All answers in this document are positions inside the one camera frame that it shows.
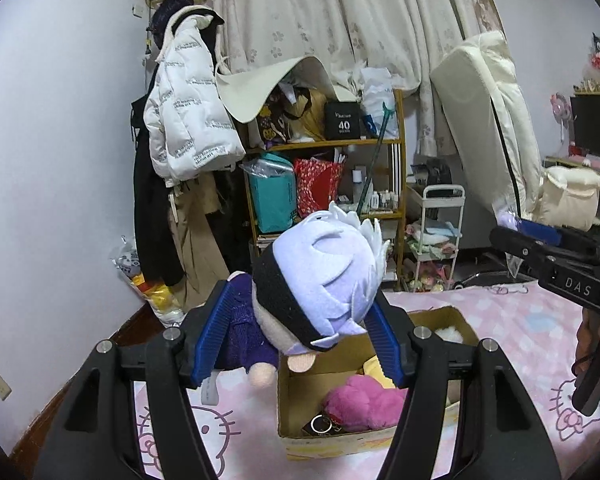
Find pink bear plush toy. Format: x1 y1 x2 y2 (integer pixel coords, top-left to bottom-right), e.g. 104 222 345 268
322 375 406 432

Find yellow round plush toy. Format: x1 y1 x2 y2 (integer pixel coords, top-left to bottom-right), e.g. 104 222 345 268
362 356 396 389

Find purple hair doll plush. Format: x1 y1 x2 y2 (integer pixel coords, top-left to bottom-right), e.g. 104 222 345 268
214 204 390 388

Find white fluffy pompom toy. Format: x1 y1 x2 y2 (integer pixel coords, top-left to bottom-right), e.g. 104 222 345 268
434 326 464 344

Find right hand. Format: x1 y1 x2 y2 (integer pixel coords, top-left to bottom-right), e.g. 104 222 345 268
572 309 600 377

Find pink hello kitty bedsheet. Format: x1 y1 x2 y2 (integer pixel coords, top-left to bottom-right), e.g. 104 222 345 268
130 282 600 480

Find yellow bags on floor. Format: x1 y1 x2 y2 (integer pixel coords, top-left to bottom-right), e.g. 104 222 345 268
110 235 185 327

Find cream reclining chair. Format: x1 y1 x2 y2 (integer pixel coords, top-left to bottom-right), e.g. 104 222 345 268
430 30 600 232

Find black coat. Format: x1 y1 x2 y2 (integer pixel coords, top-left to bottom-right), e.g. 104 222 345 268
130 96 185 286

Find cardboard box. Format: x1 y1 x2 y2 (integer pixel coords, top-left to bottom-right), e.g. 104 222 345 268
275 304 481 462

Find red gift bag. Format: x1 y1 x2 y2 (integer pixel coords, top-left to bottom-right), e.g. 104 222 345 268
294 158 343 218

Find black box with 40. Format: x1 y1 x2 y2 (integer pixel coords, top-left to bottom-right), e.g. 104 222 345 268
324 101 361 141

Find wooden shelf unit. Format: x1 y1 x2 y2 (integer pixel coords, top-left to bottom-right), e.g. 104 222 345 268
244 90 407 290

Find floral curtain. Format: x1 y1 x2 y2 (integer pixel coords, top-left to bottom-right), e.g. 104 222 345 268
209 0 503 156

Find beige coat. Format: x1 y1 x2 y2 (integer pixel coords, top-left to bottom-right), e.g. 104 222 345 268
169 172 230 313

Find teal bag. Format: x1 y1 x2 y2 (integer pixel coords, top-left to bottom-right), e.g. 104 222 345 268
244 153 297 234

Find cream floppy hat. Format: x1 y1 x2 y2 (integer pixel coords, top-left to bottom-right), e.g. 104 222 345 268
215 55 356 124

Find white puffer jacket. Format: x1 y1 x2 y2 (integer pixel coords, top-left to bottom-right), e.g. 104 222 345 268
143 6 246 188

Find white wire cart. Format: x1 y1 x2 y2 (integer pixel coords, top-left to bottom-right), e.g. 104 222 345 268
405 184 466 292

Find wall socket upper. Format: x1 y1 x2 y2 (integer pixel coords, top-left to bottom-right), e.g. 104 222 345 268
0 374 12 401

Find green broom handle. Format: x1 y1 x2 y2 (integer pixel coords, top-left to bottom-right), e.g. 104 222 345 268
356 104 394 216

